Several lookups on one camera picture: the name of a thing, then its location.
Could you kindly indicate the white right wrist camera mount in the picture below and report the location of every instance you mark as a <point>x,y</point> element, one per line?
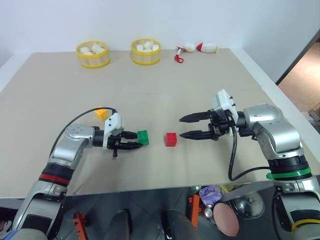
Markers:
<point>226,101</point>

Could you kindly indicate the white red plush toy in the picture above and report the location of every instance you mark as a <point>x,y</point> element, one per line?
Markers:
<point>207,47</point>

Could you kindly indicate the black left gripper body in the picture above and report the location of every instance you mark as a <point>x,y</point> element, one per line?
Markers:
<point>115,143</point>

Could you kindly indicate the silver drink can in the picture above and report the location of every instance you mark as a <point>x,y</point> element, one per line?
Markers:
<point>208,212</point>

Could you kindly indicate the pink oval object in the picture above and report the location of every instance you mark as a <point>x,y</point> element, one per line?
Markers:
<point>226,219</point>

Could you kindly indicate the green toy brick cube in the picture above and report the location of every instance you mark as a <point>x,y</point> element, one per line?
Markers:
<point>143,138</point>

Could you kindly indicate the red toy brick cube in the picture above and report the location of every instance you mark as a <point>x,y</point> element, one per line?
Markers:
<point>171,139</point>

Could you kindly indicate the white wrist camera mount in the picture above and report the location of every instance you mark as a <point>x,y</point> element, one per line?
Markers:
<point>226,101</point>
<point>113,125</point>

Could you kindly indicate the yellow toy brick cube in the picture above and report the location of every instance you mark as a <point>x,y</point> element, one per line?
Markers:
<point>101,114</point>

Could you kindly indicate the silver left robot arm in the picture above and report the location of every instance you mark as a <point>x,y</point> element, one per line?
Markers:
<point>72,140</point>

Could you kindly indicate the yellow bamboo steamer basket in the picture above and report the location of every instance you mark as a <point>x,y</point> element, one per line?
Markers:
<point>146,57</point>
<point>93,58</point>

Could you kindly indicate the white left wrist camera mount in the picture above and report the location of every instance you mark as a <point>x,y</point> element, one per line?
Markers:
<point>113,125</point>

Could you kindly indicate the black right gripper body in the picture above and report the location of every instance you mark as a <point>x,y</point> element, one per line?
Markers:
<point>218,128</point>

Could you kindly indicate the shiny metal bowl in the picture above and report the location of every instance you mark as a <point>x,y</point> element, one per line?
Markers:
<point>247,205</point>

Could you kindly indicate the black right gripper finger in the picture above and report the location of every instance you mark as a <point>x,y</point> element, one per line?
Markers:
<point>196,135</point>
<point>193,116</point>

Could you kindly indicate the white steamed bun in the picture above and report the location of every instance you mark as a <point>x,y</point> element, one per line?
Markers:
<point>155,47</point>
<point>101,50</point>
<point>140,47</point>
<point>96,47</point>
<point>148,45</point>
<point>84,49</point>

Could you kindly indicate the orange clamp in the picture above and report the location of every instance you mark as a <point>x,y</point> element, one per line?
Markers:
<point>194,210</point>
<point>80,225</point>

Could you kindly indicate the small white yellow plush toy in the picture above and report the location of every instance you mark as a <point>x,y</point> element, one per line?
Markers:
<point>189,47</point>

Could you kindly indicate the yellow packet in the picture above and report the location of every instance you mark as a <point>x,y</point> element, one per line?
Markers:
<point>228,187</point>

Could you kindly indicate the dark rounded shape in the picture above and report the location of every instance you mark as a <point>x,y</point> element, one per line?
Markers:
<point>178,226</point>
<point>122,225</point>

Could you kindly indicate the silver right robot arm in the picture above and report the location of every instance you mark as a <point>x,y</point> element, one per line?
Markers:
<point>275,130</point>

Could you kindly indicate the purple plastic bag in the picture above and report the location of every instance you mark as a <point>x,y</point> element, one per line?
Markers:
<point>210,195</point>

